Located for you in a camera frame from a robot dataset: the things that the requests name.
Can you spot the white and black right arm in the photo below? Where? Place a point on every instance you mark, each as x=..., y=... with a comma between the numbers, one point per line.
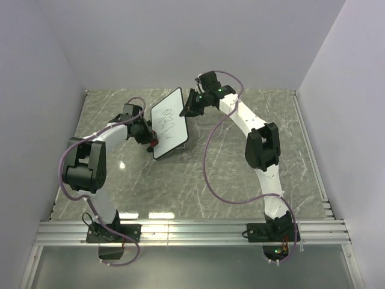
x=262, y=149

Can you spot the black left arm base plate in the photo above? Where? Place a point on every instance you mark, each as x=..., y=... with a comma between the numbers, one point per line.
x=98, y=234

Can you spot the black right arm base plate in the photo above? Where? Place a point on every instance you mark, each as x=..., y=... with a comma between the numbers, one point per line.
x=269, y=233

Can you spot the aluminium rail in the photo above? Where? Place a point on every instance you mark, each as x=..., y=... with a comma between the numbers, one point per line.
x=189, y=233
x=325, y=201

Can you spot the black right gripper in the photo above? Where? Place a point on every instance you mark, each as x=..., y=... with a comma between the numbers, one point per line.
x=189, y=109

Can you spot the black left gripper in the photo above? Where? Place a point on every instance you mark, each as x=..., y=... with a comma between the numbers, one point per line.
x=149, y=135

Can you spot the red and black eraser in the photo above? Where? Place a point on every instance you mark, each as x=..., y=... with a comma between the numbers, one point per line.
x=153, y=142

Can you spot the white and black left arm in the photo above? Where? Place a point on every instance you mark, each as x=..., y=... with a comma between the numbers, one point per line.
x=83, y=166

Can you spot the small black-framed whiteboard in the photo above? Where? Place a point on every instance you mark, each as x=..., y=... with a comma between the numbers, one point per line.
x=171, y=129

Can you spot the aluminium front rail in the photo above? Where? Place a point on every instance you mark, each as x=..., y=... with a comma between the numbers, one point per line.
x=189, y=233

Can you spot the aluminium right side rail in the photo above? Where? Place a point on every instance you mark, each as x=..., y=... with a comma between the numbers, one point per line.
x=325, y=201

